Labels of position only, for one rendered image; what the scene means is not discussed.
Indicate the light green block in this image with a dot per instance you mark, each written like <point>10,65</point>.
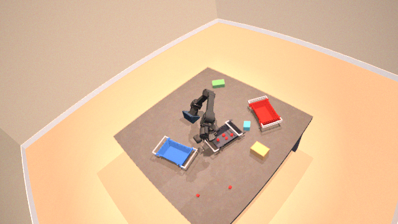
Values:
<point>218,83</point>

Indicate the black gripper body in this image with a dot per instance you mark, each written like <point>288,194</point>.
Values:
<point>199,140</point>

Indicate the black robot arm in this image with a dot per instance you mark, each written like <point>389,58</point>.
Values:
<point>208,116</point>

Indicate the orange block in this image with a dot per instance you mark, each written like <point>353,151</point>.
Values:
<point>259,150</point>

